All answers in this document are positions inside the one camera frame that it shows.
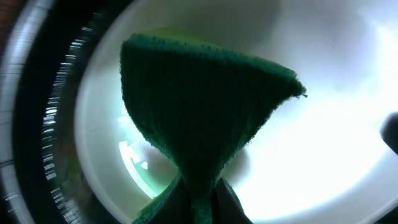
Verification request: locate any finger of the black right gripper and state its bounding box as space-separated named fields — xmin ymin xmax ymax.
xmin=381 ymin=113 xmax=398 ymax=154

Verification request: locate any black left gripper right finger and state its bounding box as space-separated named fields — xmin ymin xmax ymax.
xmin=211 ymin=179 xmax=252 ymax=224

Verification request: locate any green scouring sponge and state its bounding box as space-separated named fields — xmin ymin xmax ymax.
xmin=120 ymin=29 xmax=306 ymax=223

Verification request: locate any black round tray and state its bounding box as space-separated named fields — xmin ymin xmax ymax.
xmin=1 ymin=1 xmax=129 ymax=224

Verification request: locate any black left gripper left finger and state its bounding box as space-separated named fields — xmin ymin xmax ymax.
xmin=148 ymin=179 xmax=190 ymax=224

